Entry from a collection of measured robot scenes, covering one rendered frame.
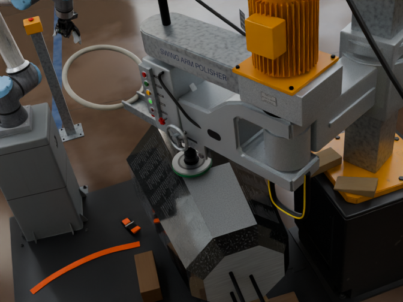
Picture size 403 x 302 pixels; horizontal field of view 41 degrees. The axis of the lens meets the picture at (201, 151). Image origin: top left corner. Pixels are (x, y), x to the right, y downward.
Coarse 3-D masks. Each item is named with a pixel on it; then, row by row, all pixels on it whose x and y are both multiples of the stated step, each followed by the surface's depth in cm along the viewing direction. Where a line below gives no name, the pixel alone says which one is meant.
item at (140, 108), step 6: (144, 96) 302; (126, 102) 298; (138, 102) 304; (144, 102) 304; (126, 108) 300; (132, 108) 295; (138, 108) 300; (144, 108) 299; (138, 114) 294; (144, 114) 289; (150, 114) 295; (150, 120) 288; (156, 126) 286; (192, 144) 269; (198, 150) 268; (210, 150) 260; (210, 156) 262
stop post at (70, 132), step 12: (24, 24) 399; (36, 24) 399; (36, 36) 406; (36, 48) 412; (48, 60) 420; (48, 72) 426; (60, 96) 442; (60, 108) 449; (72, 120) 466; (60, 132) 472; (72, 132) 466
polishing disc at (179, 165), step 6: (180, 156) 295; (174, 162) 292; (180, 162) 291; (198, 162) 289; (204, 162) 289; (210, 162) 289; (174, 168) 289; (180, 168) 288; (186, 168) 287; (192, 168) 286; (198, 168) 286; (204, 168) 285; (186, 174) 284; (192, 174) 284
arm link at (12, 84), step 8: (0, 80) 320; (8, 80) 319; (16, 80) 324; (0, 88) 315; (8, 88) 316; (16, 88) 323; (0, 96) 316; (8, 96) 318; (16, 96) 324; (0, 104) 320; (8, 104) 321; (16, 104) 326; (0, 112) 324; (8, 112) 324
